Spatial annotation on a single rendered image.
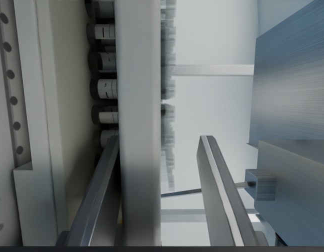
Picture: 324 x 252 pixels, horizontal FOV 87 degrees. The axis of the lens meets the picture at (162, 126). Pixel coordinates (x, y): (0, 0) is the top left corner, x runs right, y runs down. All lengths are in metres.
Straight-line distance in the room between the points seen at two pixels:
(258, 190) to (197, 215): 1.09
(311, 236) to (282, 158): 0.07
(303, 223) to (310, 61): 0.38
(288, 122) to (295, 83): 0.10
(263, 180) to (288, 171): 0.03
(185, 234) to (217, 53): 3.44
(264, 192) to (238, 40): 3.84
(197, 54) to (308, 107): 3.24
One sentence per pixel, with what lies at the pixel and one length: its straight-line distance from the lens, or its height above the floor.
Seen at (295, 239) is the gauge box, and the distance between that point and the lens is 0.25.
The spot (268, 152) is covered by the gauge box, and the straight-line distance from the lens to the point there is 0.26.
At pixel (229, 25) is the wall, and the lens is 4.11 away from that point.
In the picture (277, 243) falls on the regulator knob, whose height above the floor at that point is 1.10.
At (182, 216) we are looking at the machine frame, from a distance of 1.31.
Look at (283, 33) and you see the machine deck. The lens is 0.63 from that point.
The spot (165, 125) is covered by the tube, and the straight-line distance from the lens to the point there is 0.15.
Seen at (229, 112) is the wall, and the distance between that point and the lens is 3.50.
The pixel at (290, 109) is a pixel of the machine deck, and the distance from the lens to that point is 0.56.
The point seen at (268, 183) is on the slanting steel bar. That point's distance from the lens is 0.25.
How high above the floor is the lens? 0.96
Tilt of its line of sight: 1 degrees up
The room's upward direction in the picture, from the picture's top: 90 degrees clockwise
